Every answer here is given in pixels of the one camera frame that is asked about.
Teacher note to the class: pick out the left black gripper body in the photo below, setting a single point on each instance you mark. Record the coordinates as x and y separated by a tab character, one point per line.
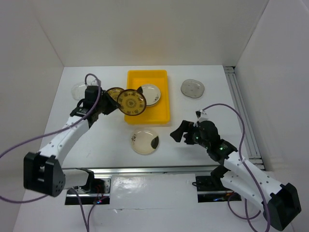
104	105

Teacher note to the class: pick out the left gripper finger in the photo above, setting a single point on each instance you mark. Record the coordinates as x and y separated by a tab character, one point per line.
110	102
109	109

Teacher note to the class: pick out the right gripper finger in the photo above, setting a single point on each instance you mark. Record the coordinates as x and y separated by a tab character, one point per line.
189	139
184	127

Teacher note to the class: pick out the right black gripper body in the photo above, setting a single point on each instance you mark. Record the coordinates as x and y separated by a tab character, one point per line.
198	139

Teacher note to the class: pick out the yellow patterned plate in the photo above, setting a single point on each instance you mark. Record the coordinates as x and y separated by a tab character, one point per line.
114	92
131	102

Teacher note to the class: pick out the cream plate black brushstroke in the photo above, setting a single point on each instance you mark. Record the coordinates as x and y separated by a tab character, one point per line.
144	141
151	93

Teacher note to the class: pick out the blue floral plate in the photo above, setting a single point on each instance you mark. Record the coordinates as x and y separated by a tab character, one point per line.
151	105

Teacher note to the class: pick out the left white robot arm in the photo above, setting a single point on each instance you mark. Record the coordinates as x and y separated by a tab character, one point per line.
43	170

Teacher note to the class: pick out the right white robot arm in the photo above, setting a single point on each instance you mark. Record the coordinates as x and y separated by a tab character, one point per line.
278	202

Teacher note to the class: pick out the yellow plastic bin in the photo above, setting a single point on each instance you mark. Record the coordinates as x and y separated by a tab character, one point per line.
160	112

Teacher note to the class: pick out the clear plastic plate left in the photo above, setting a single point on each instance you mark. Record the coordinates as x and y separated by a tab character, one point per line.
77	91

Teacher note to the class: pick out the clear grey plastic plate right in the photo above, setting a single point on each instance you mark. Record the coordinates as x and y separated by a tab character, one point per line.
192	88

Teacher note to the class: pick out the white front cover board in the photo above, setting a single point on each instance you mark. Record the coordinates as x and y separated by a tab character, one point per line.
153	191

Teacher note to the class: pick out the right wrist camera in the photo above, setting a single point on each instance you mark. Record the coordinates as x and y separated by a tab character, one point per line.
201	116

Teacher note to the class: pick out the aluminium rail right side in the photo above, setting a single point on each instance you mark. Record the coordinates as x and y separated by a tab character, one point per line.
250	142

